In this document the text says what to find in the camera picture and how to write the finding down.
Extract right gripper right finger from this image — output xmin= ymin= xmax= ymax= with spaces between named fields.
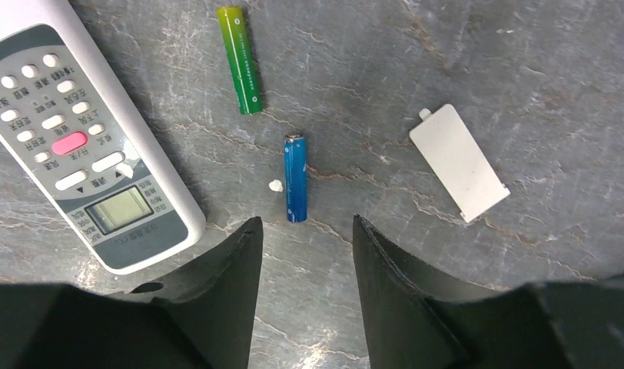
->
xmin=352 ymin=215 xmax=624 ymax=368

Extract blue battery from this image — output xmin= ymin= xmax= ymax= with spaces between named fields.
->
xmin=284 ymin=134 xmax=307 ymax=223

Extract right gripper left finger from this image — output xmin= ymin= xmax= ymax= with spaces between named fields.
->
xmin=0 ymin=217 xmax=264 ymax=368

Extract white grey remote control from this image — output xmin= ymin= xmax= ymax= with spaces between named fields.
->
xmin=0 ymin=1 xmax=206 ymax=274

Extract white battery cover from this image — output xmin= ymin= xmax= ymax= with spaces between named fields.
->
xmin=409 ymin=104 xmax=510 ymax=223

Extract small white crumb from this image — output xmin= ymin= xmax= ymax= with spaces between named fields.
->
xmin=268 ymin=179 xmax=284 ymax=192

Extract green battery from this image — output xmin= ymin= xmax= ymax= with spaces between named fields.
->
xmin=216 ymin=6 xmax=263 ymax=115

